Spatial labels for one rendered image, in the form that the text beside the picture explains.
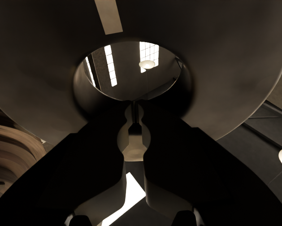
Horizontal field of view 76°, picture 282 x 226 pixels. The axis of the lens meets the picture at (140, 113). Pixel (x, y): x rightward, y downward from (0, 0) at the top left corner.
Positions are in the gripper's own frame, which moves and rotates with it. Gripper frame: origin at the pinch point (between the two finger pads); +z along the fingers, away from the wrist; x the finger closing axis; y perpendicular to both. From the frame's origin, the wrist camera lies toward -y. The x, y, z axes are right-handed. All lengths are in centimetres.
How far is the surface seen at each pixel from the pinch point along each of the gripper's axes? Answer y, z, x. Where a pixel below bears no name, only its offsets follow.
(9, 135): 23, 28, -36
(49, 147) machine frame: 46, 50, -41
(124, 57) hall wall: 199, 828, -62
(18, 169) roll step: 34, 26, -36
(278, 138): 541, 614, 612
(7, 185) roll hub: 33, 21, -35
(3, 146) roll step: 25, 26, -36
